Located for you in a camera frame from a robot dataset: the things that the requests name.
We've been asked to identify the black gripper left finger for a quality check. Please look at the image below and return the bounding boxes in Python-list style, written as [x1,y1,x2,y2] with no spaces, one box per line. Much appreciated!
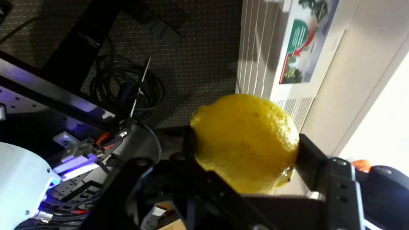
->
[167,124,273,230]

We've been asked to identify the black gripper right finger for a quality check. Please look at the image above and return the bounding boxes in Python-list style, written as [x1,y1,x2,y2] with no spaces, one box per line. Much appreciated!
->
[294,133,363,230]

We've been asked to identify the yellow lemon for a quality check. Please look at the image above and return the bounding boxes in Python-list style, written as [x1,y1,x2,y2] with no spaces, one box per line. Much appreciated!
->
[189,93,301,196]

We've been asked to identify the black clamp orange handle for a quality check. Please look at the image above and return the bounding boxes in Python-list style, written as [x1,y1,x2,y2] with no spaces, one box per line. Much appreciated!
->
[93,122,138,150]

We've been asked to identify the black coiled floor cable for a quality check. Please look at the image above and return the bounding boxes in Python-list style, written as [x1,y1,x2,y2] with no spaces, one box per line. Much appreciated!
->
[88,55,166,120]

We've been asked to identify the aluminium mounting rail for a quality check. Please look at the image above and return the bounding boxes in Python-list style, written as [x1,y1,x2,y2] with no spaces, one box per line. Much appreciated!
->
[46,130,107,189]

